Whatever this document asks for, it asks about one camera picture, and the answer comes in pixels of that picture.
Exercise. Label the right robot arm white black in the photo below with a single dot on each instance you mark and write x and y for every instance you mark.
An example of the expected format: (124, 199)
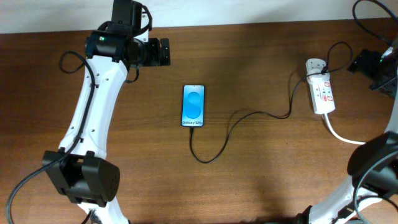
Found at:
(372, 168)

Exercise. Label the white USB charger adapter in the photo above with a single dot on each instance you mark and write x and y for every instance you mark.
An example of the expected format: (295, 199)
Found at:
(314, 67)

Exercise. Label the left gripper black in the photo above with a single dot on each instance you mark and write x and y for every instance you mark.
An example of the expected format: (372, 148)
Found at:
(154, 58)

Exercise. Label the blue Samsung Galaxy smartphone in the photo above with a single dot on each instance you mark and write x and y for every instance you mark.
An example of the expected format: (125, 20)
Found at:
(193, 106)

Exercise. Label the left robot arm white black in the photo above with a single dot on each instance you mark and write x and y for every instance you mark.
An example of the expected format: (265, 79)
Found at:
(78, 169)

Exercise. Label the white power strip red switches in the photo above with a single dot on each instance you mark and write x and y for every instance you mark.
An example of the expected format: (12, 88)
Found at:
(321, 93)

